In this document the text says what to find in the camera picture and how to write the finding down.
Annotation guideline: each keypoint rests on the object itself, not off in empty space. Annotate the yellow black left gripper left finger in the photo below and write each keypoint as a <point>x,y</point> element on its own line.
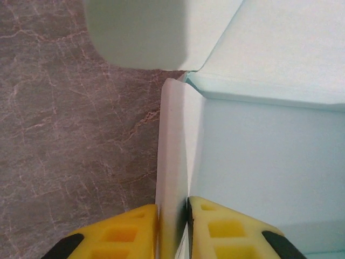
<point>116,240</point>

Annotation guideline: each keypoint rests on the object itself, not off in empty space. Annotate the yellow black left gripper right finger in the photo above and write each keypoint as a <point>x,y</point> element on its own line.
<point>223,237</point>

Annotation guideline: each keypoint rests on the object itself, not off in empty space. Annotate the light teal paper box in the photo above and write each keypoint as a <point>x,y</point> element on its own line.
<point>269,162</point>

